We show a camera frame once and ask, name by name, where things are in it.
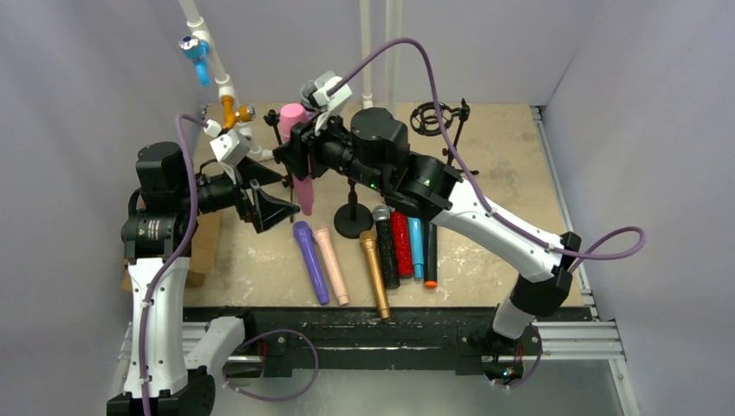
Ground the hot pink microphone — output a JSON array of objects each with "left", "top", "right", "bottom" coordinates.
[{"left": 278, "top": 103, "right": 315, "bottom": 216}]

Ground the black tripod mic stand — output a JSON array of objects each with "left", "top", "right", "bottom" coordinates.
[
  {"left": 410, "top": 98, "right": 471, "bottom": 147},
  {"left": 263, "top": 109, "right": 295, "bottom": 203}
]

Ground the purple microphone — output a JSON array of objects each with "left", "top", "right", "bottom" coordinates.
[{"left": 293, "top": 221, "right": 329, "bottom": 305}]

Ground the brown cardboard box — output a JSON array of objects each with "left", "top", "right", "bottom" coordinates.
[{"left": 120, "top": 212, "right": 222, "bottom": 289}]

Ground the black glitter microphone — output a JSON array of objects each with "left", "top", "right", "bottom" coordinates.
[{"left": 372, "top": 205, "right": 400, "bottom": 289}]

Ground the black round-base mic stand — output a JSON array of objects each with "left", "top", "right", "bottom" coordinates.
[{"left": 333, "top": 179, "right": 374, "bottom": 239}]

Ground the red glitter microphone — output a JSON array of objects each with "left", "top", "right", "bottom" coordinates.
[{"left": 390, "top": 211, "right": 414, "bottom": 279}]

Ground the light blue microphone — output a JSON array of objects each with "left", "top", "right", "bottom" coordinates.
[{"left": 407, "top": 218, "right": 425, "bottom": 280}]

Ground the gold microphone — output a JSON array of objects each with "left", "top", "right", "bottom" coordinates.
[{"left": 359, "top": 231, "right": 390, "bottom": 320}]

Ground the black microphone orange end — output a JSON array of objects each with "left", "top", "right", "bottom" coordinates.
[{"left": 423, "top": 222, "right": 438, "bottom": 289}]

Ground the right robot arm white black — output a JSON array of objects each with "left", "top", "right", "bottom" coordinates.
[{"left": 274, "top": 107, "right": 581, "bottom": 340}]

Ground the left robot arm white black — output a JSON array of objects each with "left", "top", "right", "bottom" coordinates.
[{"left": 107, "top": 142, "right": 298, "bottom": 415}]

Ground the orange toy microphone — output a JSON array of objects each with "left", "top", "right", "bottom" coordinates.
[{"left": 220, "top": 95, "right": 255, "bottom": 129}]

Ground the blue toy microphone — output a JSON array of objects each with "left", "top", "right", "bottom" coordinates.
[{"left": 179, "top": 35, "right": 211, "bottom": 87}]

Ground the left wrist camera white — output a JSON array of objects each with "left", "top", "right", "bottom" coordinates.
[{"left": 203, "top": 120, "right": 250, "bottom": 185}]

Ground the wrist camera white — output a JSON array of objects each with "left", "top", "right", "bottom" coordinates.
[
  {"left": 203, "top": 120, "right": 250, "bottom": 185},
  {"left": 300, "top": 70, "right": 353, "bottom": 136}
]

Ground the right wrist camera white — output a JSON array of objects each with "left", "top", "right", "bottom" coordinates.
[{"left": 300, "top": 70, "right": 353, "bottom": 136}]

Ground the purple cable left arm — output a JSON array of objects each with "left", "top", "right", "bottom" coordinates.
[{"left": 139, "top": 113, "right": 319, "bottom": 416}]

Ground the black table edge rail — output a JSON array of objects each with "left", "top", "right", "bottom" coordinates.
[{"left": 183, "top": 305, "right": 593, "bottom": 379}]

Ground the white PVC pipe frame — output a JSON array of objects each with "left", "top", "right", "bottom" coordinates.
[{"left": 178, "top": 0, "right": 403, "bottom": 162}]

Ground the aluminium frame rail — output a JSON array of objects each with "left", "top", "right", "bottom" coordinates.
[{"left": 147, "top": 308, "right": 635, "bottom": 415}]

